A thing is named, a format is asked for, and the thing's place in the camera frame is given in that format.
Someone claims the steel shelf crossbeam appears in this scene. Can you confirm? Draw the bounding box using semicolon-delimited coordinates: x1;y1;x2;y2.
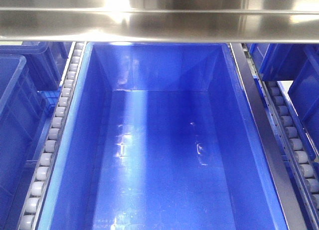
0;0;319;43

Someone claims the large blue plastic bin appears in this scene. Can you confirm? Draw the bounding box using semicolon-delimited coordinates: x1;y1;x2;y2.
38;42;287;230

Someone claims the white roller track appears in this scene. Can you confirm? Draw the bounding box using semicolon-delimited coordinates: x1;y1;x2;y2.
242;44;319;219
16;41;87;230

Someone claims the steel divider rail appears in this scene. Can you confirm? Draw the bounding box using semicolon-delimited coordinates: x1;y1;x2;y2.
229;43;307;230

